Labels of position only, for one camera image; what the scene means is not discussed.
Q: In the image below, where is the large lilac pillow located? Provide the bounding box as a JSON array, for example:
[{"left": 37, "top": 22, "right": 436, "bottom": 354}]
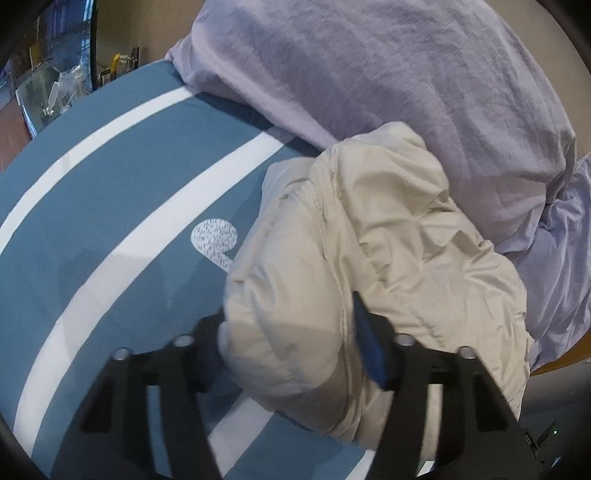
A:
[{"left": 165, "top": 0, "right": 579, "bottom": 256}]

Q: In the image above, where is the bed with blue striped sheet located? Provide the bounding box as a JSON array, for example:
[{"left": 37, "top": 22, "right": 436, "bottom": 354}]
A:
[{"left": 0, "top": 58, "right": 419, "bottom": 480}]

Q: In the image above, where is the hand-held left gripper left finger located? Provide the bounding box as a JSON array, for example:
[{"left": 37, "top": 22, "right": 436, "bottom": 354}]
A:
[{"left": 76, "top": 313, "right": 232, "bottom": 480}]

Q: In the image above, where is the crumpled lilac pillow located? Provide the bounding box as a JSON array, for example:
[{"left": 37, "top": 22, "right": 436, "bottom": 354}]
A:
[{"left": 496, "top": 153, "right": 591, "bottom": 374}]

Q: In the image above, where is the black flat screen television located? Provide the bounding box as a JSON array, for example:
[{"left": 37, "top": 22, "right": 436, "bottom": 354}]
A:
[{"left": 89, "top": 0, "right": 101, "bottom": 89}]

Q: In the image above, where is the beige puffer jacket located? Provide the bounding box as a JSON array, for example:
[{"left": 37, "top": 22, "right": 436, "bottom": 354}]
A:
[{"left": 222, "top": 121, "right": 535, "bottom": 452}]

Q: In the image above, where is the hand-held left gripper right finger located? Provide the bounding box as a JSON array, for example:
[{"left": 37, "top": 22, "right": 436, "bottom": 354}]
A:
[{"left": 352, "top": 291, "right": 540, "bottom": 480}]

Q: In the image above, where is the glass television stand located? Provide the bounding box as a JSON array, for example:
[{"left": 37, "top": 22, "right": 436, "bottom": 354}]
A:
[{"left": 14, "top": 60, "right": 93, "bottom": 139}]

